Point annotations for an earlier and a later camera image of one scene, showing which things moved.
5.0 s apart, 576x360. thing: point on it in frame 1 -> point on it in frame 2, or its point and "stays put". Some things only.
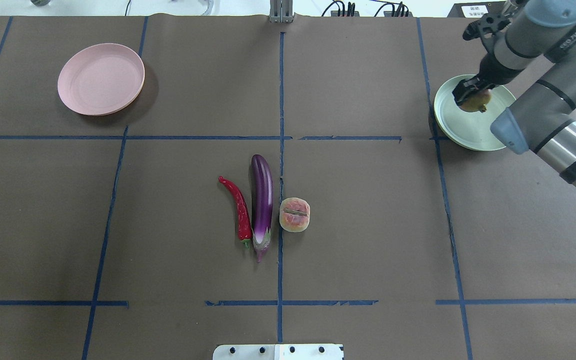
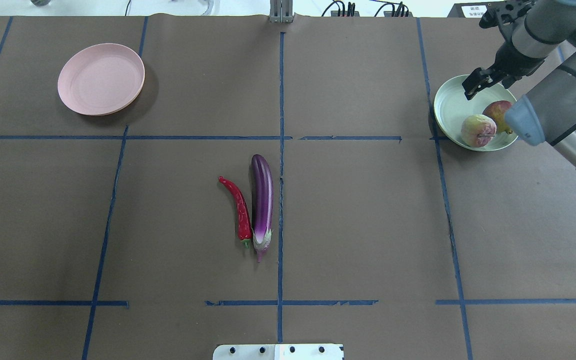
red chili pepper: (244, 220) stays put
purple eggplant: (262, 194) stays put
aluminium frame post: (281, 11) stays put
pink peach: (294, 214) -> (478, 130)
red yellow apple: (476, 101) -> (496, 109)
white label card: (474, 11) stays put
